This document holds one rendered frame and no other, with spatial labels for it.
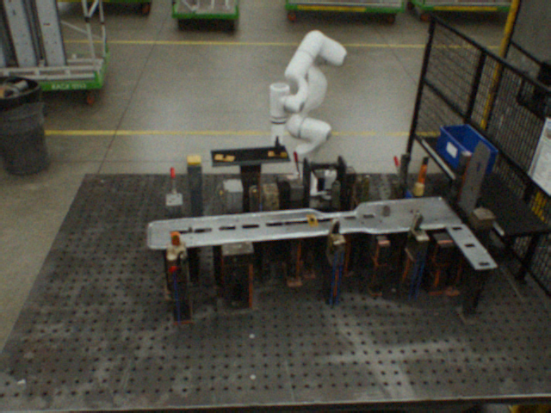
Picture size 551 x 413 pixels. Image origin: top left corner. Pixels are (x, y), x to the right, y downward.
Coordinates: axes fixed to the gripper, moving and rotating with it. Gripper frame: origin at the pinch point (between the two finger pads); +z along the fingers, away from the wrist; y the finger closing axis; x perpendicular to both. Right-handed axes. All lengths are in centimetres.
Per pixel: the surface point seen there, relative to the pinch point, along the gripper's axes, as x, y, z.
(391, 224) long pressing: 53, 27, 19
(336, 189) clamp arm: 28.2, 13.0, 11.7
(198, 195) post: -36.2, 11.8, 21.2
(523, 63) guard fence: 183, -214, 23
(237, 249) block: -11, 56, 16
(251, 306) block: -5, 56, 46
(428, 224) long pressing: 69, 25, 19
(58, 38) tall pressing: -256, -315, 58
